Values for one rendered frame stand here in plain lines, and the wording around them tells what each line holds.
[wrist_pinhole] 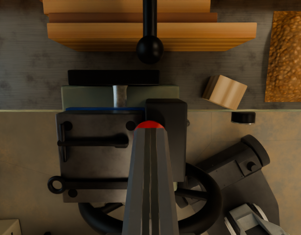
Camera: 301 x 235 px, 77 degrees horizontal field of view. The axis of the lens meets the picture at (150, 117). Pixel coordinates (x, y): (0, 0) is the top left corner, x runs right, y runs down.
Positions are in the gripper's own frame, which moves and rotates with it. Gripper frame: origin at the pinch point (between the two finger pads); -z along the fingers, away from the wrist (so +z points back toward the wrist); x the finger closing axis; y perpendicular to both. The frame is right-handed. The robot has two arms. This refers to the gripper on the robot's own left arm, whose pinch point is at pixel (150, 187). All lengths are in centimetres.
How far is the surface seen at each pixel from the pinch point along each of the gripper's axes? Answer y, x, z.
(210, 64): -3.6, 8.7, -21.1
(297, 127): -75, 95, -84
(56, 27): 2.8, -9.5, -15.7
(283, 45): -0.9, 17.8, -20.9
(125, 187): -9.7, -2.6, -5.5
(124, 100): -4.6, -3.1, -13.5
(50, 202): -121, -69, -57
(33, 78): -5.2, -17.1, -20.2
